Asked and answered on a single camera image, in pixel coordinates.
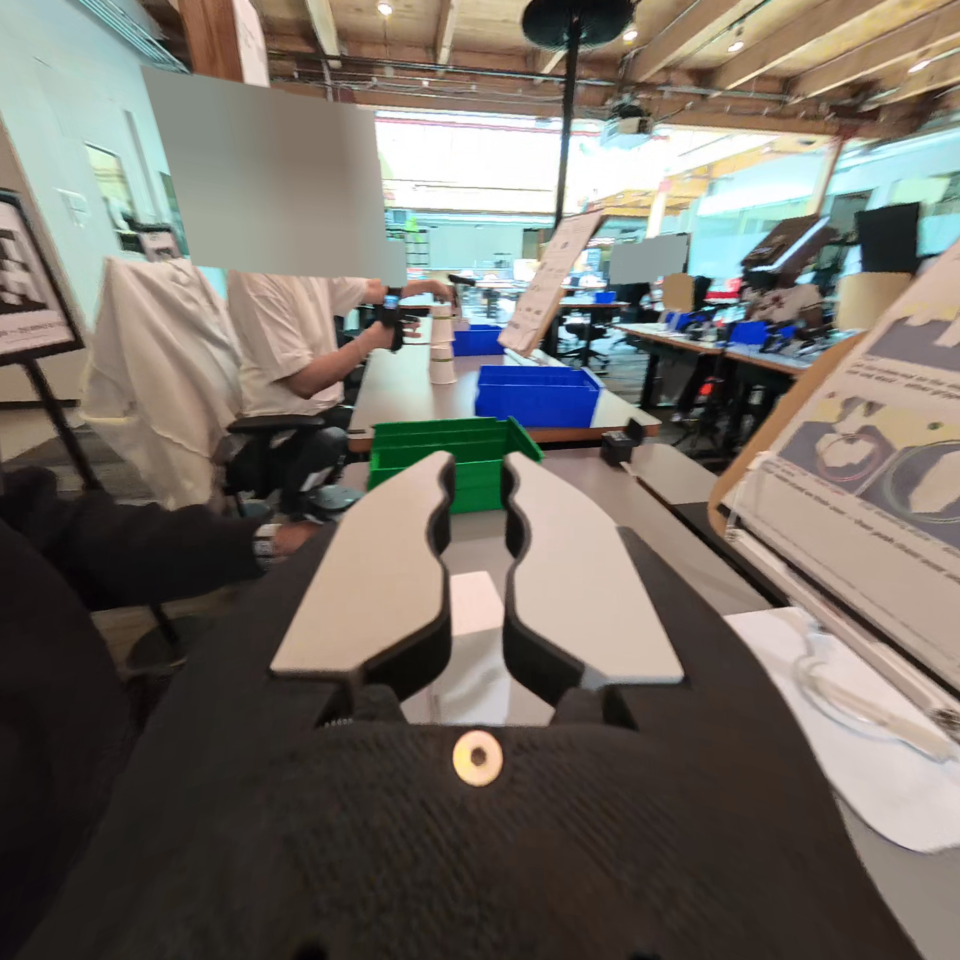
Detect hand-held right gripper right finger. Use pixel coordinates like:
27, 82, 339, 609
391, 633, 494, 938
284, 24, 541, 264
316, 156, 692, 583
501, 452, 687, 706

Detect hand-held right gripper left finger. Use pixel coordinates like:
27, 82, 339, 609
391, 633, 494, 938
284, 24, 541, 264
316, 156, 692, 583
268, 450, 457, 702

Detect green plastic bin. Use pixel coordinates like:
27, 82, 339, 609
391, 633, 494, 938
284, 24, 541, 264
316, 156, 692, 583
366, 416, 543, 516

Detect person's left forearm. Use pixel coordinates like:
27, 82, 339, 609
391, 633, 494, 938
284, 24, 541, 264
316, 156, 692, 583
0, 465, 265, 612

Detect grey desk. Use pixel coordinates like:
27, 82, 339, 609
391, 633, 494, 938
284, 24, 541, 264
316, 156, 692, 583
341, 442, 960, 960

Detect wood-edged desk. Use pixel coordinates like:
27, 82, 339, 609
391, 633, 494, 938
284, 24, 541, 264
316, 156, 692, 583
347, 330, 663, 453

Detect person's left hand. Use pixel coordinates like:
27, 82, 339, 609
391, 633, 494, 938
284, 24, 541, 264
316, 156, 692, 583
277, 517, 333, 558

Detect small black device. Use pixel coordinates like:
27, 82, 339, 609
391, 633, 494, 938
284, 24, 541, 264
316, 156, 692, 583
600, 417, 646, 465

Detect black office chair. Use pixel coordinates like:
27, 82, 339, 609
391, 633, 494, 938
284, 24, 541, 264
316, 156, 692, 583
223, 408, 369, 526

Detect large blue plastic bin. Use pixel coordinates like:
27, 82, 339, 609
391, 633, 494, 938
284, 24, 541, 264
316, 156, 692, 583
474, 365, 606, 438

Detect paper cup tower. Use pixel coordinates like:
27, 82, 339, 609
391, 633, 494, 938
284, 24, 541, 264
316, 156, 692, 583
429, 303, 460, 386

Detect printed instruction sheet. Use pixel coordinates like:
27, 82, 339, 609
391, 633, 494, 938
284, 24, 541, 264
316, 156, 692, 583
742, 241, 960, 676

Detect white cloth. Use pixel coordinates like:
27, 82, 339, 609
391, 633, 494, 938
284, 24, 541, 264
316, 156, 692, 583
78, 256, 245, 511

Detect black easel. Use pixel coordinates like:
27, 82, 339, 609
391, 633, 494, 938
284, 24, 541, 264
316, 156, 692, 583
21, 358, 192, 672

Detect person's left arm black sleeve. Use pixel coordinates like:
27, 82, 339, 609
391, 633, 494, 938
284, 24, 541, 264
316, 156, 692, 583
0, 517, 177, 960

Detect studio light panel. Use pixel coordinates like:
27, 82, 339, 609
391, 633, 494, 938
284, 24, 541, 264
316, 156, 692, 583
741, 214, 835, 273

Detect framed poster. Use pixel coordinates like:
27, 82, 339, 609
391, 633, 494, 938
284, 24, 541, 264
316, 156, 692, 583
0, 189, 86, 369

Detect black flag panel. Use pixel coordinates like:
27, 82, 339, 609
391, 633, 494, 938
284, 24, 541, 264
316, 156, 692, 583
855, 202, 922, 276

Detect black floor lamp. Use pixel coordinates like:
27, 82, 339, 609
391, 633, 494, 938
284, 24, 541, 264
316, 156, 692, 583
521, 0, 639, 226

